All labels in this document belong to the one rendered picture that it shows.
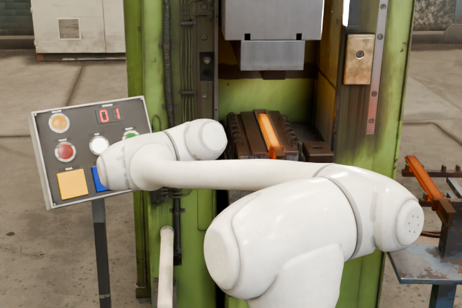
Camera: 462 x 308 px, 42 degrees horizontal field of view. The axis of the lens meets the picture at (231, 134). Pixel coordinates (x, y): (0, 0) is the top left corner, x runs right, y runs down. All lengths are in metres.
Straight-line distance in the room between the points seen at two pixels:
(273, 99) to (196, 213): 0.57
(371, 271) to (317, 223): 1.69
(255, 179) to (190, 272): 1.28
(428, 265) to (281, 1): 0.95
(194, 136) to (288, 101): 1.18
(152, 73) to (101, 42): 5.21
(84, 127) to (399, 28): 1.08
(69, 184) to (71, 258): 1.60
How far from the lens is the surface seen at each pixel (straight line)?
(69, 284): 3.14
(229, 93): 2.40
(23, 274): 3.27
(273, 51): 1.88
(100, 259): 2.05
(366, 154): 2.22
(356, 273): 2.46
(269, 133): 2.10
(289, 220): 0.79
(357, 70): 2.08
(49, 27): 7.27
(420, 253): 2.10
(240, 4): 1.84
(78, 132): 1.79
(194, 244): 2.29
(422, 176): 1.97
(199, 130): 1.31
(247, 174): 1.11
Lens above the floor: 1.76
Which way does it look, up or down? 21 degrees down
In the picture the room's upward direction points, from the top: 1 degrees clockwise
